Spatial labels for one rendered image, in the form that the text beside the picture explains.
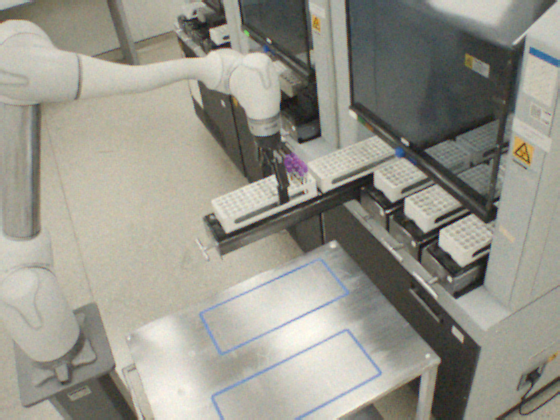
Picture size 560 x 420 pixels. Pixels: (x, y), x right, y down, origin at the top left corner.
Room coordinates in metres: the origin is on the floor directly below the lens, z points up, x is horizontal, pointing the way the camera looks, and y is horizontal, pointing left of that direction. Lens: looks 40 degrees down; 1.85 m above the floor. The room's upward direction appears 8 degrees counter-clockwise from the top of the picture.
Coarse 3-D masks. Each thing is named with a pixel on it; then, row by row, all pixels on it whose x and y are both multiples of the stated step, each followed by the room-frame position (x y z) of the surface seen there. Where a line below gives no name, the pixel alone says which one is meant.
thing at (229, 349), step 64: (320, 256) 0.99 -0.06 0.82; (192, 320) 0.84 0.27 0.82; (256, 320) 0.81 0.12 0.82; (320, 320) 0.79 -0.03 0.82; (384, 320) 0.76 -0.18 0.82; (128, 384) 0.70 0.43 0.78; (192, 384) 0.66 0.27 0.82; (256, 384) 0.64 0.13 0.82; (320, 384) 0.62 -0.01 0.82; (384, 384) 0.59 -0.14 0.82
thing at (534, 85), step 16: (528, 64) 0.86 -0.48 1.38; (544, 64) 0.83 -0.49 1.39; (528, 80) 0.86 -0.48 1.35; (544, 80) 0.82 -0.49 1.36; (544, 96) 0.82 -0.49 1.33; (544, 112) 0.81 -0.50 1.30; (528, 144) 0.83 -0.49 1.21; (512, 160) 0.86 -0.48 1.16; (528, 160) 0.82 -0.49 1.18; (528, 176) 0.82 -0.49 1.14; (512, 240) 0.82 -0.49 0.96
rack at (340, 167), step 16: (368, 144) 1.41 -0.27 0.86; (384, 144) 1.39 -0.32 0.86; (320, 160) 1.36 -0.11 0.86; (336, 160) 1.34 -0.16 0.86; (352, 160) 1.34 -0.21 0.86; (368, 160) 1.32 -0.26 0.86; (384, 160) 1.36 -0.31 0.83; (320, 176) 1.27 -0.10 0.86; (336, 176) 1.28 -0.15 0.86; (352, 176) 1.33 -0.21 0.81
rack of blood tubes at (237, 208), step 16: (272, 176) 1.30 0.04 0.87; (240, 192) 1.26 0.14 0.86; (256, 192) 1.24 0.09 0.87; (272, 192) 1.24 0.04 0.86; (224, 208) 1.19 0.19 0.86; (240, 208) 1.18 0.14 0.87; (256, 208) 1.18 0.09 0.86; (272, 208) 1.22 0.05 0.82; (224, 224) 1.14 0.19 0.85; (240, 224) 1.16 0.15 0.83
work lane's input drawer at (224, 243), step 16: (368, 176) 1.31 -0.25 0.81; (320, 192) 1.26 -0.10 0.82; (336, 192) 1.26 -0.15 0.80; (352, 192) 1.28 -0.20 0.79; (288, 208) 1.21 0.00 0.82; (304, 208) 1.21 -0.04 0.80; (320, 208) 1.23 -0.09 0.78; (208, 224) 1.20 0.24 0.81; (256, 224) 1.17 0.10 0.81; (272, 224) 1.17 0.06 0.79; (288, 224) 1.19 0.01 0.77; (224, 240) 1.12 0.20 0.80; (240, 240) 1.14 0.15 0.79; (256, 240) 1.15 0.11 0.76; (208, 256) 1.12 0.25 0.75
